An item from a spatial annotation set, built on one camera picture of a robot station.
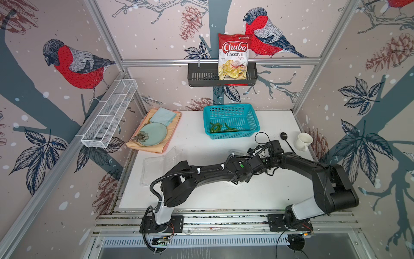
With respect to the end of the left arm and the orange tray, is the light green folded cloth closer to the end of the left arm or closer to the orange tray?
the orange tray

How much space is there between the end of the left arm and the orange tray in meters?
0.55

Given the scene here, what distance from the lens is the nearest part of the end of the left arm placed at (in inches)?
22.3

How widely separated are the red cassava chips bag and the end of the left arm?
479mm

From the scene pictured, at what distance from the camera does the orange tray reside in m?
1.02

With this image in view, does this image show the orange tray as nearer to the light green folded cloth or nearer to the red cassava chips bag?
the light green folded cloth

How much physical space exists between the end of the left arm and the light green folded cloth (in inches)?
27.0

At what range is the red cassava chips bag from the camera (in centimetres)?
85

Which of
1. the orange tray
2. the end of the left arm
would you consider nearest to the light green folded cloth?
the orange tray
